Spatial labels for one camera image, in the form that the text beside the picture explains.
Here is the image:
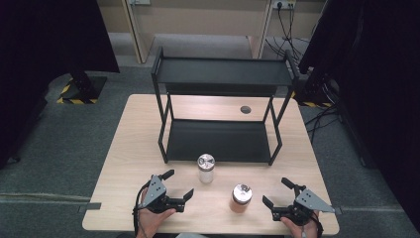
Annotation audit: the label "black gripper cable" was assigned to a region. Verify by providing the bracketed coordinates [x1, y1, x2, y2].
[310, 211, 325, 238]
[132, 180, 152, 238]

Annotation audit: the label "person's left hand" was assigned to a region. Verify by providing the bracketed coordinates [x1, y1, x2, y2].
[137, 187, 177, 238]

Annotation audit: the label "person's right hand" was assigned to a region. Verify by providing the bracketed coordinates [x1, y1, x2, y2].
[280, 212, 320, 238]

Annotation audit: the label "black two-tier metal rack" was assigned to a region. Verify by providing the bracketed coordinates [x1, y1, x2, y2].
[151, 46, 300, 167]

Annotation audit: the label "black curtain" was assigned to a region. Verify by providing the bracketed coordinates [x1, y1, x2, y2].
[0, 0, 121, 171]
[297, 0, 420, 233]

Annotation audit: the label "black floor cables by stand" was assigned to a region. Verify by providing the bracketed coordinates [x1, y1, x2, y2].
[304, 104, 342, 145]

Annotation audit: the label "glass jar with orange powder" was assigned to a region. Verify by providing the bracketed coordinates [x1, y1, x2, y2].
[229, 183, 254, 214]

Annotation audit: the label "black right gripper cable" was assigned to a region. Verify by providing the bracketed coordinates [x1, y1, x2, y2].
[310, 211, 325, 238]

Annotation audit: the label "bundle of black floor cables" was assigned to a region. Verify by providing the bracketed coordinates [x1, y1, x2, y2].
[264, 4, 311, 64]

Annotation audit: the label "grey floor tape strip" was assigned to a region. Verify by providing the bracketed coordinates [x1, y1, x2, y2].
[332, 205, 406, 216]
[0, 192, 102, 214]

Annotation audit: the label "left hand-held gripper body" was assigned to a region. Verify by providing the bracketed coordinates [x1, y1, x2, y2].
[142, 175, 186, 214]

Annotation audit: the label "glass jar with white powder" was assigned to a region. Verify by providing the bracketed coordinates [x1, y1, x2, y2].
[196, 153, 216, 184]

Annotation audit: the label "black stand base striped edge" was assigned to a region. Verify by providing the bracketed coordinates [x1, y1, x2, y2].
[55, 70, 109, 105]
[291, 67, 335, 109]

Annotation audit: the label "white wall socket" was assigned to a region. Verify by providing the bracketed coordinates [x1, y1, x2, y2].
[271, 0, 297, 10]

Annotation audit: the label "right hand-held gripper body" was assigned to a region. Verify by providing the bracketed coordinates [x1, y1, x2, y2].
[271, 184, 336, 227]

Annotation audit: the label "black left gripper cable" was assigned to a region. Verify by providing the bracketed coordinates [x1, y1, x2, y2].
[132, 180, 152, 238]

